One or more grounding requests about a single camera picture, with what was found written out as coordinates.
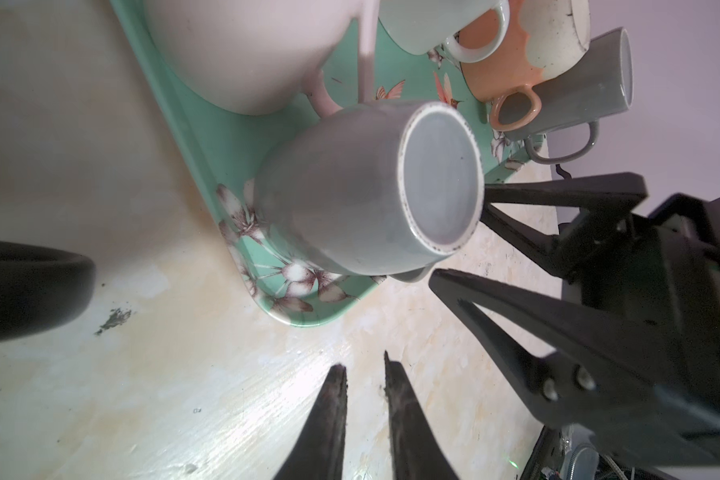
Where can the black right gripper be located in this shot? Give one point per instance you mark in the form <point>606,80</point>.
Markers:
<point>638,364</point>

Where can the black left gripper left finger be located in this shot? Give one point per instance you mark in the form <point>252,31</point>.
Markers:
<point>319,450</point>

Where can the pale pink mug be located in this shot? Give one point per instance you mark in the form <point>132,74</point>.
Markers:
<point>254,57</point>

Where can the dark grey mug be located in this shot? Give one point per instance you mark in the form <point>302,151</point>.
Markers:
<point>601,84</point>

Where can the peach and cream mug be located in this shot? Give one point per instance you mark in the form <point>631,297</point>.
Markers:
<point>544,39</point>

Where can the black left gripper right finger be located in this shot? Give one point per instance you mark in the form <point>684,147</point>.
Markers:
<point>414,450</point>

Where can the black and white mug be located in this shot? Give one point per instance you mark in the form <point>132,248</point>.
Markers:
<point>41,288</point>

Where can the white mug with handle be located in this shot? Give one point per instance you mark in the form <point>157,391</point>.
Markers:
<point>418,26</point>

